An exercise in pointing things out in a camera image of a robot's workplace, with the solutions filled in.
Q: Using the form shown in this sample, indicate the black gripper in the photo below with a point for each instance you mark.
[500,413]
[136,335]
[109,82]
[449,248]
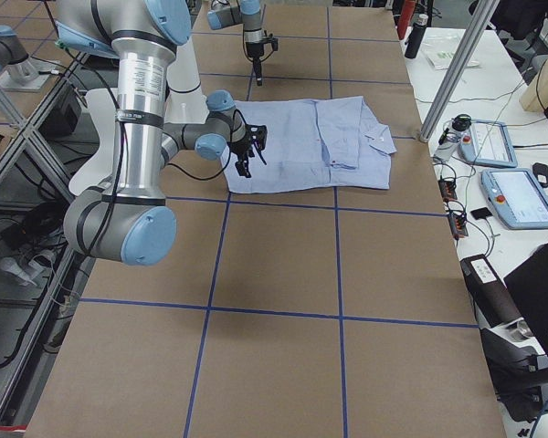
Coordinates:
[255,50]
[243,149]

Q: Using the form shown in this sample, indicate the light blue striped shirt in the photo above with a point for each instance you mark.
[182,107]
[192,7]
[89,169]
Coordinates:
[313,143]

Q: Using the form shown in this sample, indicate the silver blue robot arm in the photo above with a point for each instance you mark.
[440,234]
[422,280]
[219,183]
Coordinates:
[159,110]
[223,14]

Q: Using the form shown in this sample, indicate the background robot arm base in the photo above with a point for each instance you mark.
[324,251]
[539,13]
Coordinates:
[18,70]

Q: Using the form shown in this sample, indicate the black water bottle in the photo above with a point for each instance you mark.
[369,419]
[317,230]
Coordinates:
[416,36]

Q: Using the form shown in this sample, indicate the red fire extinguisher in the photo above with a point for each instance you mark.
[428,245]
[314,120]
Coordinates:
[406,12]

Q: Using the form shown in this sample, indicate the white green paper booklet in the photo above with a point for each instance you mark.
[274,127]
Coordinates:
[440,53]

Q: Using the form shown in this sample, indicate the upper small circuit board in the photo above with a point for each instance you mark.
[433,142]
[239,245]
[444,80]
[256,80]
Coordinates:
[447,189]

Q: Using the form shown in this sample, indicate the small circuit board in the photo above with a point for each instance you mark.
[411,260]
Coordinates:
[457,223]
[447,189]

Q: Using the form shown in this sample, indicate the lower small circuit board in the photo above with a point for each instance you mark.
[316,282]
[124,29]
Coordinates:
[457,223]

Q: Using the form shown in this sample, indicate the upper teach pendant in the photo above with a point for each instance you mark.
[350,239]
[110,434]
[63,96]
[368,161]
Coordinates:
[488,143]

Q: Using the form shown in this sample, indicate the teach pendant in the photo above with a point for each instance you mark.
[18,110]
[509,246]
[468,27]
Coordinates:
[516,197]
[488,143]

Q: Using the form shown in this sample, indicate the small black square pad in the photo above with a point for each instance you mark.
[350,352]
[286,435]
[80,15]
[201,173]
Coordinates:
[481,213]

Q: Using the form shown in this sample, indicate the lower teach pendant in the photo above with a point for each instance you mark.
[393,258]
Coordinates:
[516,197]

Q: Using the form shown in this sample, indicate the black box with label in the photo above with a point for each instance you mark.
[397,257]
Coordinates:
[490,294]

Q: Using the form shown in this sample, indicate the black power adapter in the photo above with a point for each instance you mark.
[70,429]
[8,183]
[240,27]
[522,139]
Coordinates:
[540,171]

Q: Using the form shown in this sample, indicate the black monitor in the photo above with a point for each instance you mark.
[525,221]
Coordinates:
[528,287]

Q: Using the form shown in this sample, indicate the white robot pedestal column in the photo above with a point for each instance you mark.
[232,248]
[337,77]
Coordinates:
[186,102]

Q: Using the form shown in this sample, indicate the aluminium frame post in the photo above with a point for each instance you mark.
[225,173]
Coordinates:
[471,37]

